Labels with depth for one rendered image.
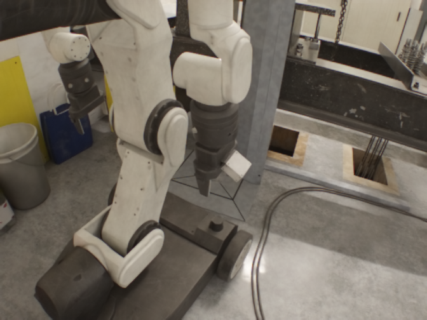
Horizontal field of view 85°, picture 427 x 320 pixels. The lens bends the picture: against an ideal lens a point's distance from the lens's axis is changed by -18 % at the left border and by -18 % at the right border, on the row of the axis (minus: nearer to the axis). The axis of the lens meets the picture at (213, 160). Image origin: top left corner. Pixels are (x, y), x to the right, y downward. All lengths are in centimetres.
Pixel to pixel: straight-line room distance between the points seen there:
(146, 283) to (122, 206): 26
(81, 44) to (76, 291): 60
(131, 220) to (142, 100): 34
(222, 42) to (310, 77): 97
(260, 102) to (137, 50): 80
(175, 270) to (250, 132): 72
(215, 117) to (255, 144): 88
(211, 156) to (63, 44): 45
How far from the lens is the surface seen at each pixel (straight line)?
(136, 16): 50
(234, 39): 41
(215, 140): 50
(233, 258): 94
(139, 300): 87
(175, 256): 94
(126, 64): 58
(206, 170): 55
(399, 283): 138
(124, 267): 76
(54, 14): 45
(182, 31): 146
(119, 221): 81
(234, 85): 42
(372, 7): 438
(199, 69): 45
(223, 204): 133
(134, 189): 76
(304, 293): 114
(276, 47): 116
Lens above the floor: 95
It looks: 36 degrees down
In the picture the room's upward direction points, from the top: 5 degrees clockwise
